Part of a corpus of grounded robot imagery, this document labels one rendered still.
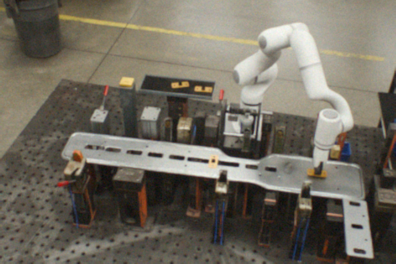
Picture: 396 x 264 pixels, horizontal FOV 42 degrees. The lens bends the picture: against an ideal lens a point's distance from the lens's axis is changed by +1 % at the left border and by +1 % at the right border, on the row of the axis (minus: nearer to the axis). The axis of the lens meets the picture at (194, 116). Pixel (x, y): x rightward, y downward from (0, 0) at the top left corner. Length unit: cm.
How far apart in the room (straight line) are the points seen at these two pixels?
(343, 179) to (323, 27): 333
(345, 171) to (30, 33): 332
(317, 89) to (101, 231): 119
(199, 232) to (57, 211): 70
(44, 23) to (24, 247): 273
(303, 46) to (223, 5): 371
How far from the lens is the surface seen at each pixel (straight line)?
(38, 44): 498
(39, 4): 475
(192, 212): 256
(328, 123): 213
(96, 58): 496
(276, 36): 227
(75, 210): 247
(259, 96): 270
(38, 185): 279
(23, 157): 296
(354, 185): 239
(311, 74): 215
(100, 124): 254
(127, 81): 260
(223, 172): 220
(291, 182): 233
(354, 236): 220
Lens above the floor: 267
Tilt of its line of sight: 40 degrees down
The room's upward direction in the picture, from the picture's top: 1 degrees clockwise
